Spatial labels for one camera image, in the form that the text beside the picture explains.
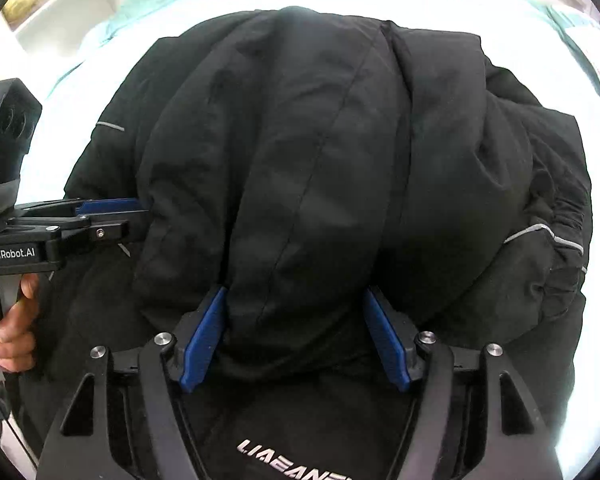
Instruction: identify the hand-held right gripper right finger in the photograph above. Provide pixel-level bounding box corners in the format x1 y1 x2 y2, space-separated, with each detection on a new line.
361 287 564 480

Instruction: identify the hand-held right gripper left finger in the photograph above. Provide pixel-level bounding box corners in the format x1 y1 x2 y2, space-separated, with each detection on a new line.
37 287 229 480

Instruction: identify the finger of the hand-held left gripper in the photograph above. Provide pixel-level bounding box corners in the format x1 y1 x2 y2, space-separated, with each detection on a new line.
7 209 151 257
15 197 151 222

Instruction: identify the black hooded jacket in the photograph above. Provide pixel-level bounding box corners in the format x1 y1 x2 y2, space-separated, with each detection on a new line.
17 5 594 480

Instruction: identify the person's left hand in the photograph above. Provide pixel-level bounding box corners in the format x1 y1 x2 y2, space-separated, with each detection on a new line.
0 275 42 376

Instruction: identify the teal bed quilt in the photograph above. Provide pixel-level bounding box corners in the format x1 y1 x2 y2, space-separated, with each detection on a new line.
45 0 600 466

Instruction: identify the white bookshelf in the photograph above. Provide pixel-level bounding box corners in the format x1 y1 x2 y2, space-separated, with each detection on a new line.
0 0 127 57

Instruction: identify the teal pillow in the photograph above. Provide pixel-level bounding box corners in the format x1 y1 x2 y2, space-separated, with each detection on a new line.
546 2 583 47

